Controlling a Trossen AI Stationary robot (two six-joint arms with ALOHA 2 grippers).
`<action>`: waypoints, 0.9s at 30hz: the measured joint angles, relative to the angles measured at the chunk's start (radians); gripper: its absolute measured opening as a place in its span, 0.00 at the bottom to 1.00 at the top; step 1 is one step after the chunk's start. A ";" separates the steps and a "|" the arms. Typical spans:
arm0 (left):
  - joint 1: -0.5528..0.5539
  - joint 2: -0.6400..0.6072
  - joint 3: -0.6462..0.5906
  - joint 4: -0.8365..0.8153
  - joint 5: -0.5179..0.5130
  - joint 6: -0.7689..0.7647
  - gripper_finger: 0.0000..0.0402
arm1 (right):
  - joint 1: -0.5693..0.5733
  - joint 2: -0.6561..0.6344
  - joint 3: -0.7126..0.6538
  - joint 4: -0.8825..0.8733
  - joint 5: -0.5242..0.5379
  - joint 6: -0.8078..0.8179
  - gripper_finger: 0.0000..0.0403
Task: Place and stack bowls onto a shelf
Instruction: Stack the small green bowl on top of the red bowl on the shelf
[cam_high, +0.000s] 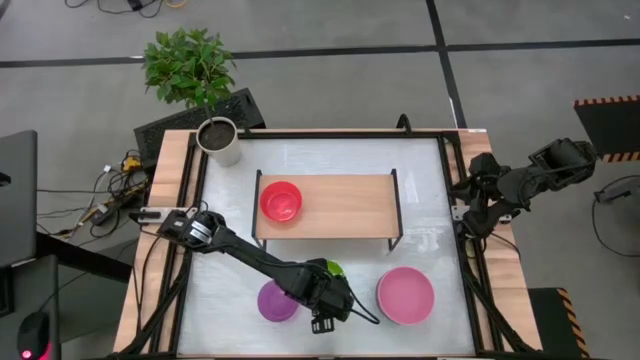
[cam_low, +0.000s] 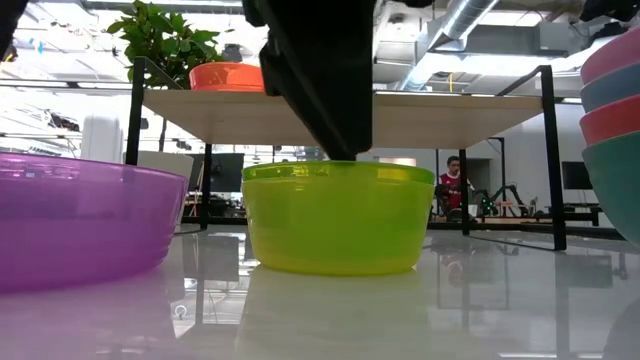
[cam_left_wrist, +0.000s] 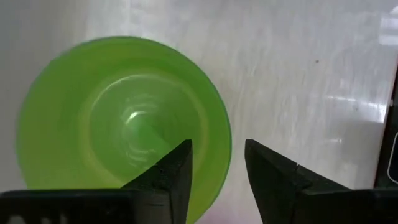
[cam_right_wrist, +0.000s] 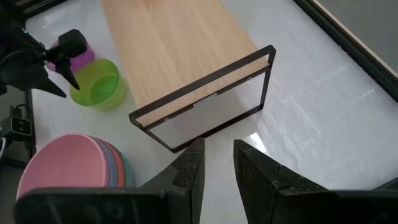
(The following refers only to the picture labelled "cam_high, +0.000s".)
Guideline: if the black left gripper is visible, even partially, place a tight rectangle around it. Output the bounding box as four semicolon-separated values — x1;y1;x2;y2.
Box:
287;258;356;335

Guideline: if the magenta translucent bowl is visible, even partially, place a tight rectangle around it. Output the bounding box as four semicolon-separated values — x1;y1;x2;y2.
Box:
256;278;301;324

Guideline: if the pink matte bowl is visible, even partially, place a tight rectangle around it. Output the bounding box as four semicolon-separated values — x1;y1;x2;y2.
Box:
375;265;436;327

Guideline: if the orange-red translucent bowl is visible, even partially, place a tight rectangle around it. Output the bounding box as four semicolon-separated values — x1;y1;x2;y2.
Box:
258;180;304;223

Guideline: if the black hazard-striped mat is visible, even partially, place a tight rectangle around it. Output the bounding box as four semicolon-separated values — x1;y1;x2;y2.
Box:
528;287;591;360
573;94;640;164

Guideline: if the grey foot pedal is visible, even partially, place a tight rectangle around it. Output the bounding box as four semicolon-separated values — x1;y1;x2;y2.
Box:
593;175;640;205

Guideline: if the white plant pot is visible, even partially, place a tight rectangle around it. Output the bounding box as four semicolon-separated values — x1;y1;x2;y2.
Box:
195;115;244;168

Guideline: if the black power strip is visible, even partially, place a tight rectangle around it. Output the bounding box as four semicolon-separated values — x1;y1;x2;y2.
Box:
89;192;146;226

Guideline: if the black perforated panel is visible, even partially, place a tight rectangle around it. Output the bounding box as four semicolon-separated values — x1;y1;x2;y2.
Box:
133;88;266;169

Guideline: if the black desk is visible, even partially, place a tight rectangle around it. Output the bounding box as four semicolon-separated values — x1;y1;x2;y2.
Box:
0;232;134;360

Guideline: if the green leafy plant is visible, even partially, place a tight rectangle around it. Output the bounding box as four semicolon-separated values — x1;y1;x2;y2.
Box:
142;27;237;126

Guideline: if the black computer mouse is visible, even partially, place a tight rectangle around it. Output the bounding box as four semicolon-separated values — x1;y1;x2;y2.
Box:
17;310;51;360

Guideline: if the dark grey monitor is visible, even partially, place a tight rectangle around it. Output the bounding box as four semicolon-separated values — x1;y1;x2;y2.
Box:
0;129;39;269

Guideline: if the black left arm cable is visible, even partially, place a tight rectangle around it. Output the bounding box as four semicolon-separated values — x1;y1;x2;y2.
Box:
348;293;382;326

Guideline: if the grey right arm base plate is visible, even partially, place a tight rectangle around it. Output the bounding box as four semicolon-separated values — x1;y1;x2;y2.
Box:
451;204;514;222

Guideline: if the wooden shelf with black frame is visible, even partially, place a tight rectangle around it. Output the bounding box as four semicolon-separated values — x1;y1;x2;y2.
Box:
251;168;404;253

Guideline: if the black table frame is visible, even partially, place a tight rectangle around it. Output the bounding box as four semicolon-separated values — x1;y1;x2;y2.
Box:
119;128;539;360

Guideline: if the grey left arm base plate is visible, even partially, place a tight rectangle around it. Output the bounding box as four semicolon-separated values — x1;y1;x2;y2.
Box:
130;207;199;225

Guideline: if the black floor cable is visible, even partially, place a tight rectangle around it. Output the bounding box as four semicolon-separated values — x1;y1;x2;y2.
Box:
64;0;166;20

